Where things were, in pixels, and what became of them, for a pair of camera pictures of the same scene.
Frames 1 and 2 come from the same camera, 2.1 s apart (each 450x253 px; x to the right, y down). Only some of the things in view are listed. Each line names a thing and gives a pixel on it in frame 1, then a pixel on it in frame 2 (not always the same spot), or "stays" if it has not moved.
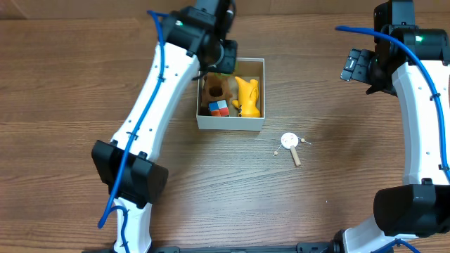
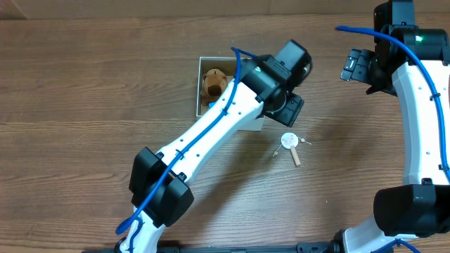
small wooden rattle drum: x=289 y=140 stays
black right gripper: x=356 y=65 stays
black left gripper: x=227 y=56 → x=287 y=109
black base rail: x=305 y=247 stays
